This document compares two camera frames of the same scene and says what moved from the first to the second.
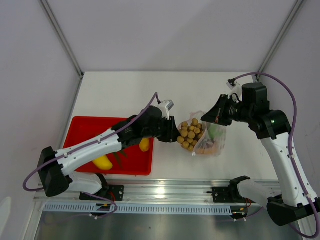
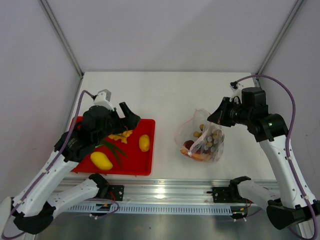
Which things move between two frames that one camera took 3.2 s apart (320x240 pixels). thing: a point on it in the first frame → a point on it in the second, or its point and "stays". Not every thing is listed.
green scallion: x=117 y=154 stays
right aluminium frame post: x=299 y=3 stays
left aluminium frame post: x=64 y=40 stays
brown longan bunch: x=190 y=134 → x=213 y=141
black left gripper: x=172 y=132 → x=130 y=122
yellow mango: x=103 y=162 stays
